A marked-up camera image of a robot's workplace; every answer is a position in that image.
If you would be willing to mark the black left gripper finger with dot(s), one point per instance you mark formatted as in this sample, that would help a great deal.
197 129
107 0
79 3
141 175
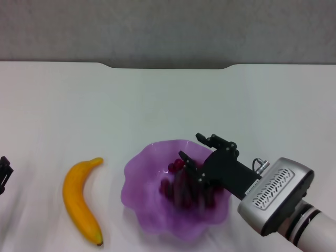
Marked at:
5 173

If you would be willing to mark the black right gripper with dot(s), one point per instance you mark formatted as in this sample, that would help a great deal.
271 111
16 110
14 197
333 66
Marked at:
225 170

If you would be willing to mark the dark red grape bunch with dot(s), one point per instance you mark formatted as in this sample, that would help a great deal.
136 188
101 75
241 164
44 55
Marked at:
181 197

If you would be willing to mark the yellow banana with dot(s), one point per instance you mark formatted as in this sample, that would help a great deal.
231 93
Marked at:
78 194

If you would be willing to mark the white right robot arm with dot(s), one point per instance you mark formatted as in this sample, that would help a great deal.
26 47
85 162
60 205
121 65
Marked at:
315 225

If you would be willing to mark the purple wavy plastic bowl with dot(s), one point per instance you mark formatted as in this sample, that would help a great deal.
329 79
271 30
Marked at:
147 189

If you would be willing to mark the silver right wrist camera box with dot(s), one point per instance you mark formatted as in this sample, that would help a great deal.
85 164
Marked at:
275 194

